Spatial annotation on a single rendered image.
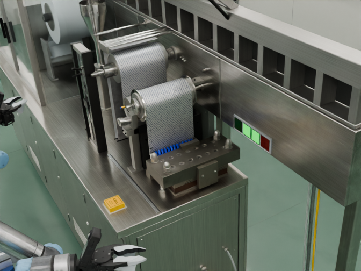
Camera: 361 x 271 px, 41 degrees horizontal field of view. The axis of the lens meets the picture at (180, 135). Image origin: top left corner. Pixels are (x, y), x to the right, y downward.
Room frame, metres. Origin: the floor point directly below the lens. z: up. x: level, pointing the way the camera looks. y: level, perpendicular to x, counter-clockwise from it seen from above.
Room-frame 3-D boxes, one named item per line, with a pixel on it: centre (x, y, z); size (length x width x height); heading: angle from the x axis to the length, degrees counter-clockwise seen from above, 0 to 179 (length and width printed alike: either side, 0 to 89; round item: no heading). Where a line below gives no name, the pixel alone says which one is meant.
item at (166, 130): (1.91, 0.04, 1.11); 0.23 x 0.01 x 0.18; 118
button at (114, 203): (1.65, 0.30, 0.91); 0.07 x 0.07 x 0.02; 28
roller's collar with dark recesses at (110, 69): (2.11, 0.31, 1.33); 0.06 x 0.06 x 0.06; 28
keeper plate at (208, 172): (1.75, -0.11, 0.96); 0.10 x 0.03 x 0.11; 118
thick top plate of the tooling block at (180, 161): (1.82, -0.05, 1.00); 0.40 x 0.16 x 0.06; 118
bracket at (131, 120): (1.91, 0.23, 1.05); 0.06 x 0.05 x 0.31; 118
